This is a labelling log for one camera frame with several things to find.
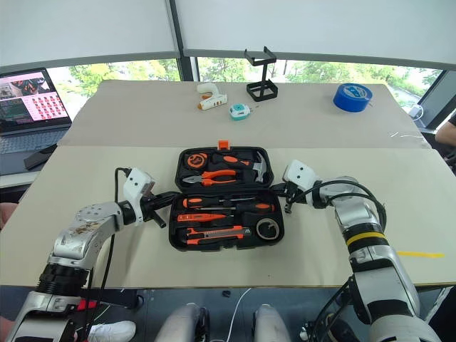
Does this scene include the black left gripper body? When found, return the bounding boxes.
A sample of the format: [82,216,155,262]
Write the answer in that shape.
[140,193,162,223]

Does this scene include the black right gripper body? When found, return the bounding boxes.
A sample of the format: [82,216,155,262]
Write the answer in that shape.
[281,182,302,208]

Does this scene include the orange voltage tester pen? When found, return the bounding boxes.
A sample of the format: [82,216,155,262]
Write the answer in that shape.
[176,212,228,223]

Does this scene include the orange black utility knife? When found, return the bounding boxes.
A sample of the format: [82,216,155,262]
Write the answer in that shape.
[185,225,252,247]

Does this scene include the black plastic tool case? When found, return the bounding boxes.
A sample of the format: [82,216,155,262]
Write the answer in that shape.
[167,139,286,254]

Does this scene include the orange black tape measure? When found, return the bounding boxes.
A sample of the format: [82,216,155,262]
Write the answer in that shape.
[186,152,209,169]

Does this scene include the teal white tape measure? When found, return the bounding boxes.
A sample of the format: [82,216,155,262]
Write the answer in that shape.
[228,103,252,122]

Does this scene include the grey rounded robot knee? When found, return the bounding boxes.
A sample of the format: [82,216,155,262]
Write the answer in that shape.
[155,303,210,342]
[252,303,291,342]

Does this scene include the white glue gun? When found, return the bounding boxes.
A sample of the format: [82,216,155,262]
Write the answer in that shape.
[196,82,229,111]

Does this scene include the blue tape roll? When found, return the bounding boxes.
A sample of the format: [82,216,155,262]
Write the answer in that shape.
[332,82,373,114]

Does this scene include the flat black device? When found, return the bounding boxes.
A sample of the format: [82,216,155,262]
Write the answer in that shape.
[24,143,58,170]

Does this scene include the white sneaker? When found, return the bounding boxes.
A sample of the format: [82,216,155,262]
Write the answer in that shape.
[86,320,138,342]

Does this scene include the clear tape strip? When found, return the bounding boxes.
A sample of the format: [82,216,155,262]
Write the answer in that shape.
[388,130,425,139]

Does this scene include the yellow tape strip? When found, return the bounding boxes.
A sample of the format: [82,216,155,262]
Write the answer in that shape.
[395,250,446,259]

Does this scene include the bystander's bare knee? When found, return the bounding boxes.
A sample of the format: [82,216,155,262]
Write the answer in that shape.
[0,202,19,229]

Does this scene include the open laptop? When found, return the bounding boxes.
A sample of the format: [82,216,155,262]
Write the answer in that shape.
[0,68,73,155]

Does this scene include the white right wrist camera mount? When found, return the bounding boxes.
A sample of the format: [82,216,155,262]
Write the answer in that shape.
[282,159,321,196]

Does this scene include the orange black handled screwdriver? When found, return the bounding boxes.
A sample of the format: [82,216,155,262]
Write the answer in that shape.
[182,196,257,209]

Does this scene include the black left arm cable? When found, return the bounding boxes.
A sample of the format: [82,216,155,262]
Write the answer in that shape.
[81,166,131,323]

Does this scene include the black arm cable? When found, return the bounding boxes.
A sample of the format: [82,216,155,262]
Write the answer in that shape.
[81,166,131,323]
[294,179,388,229]

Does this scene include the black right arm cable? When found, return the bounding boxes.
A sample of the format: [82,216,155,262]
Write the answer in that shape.
[294,179,388,229]

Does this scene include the orange handled pliers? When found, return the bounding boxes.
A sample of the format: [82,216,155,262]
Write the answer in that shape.
[182,169,239,187]

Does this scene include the white floor cable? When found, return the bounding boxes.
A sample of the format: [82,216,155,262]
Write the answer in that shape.
[226,287,252,342]

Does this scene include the black wire stand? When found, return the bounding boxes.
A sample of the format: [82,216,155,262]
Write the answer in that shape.
[244,46,279,103]

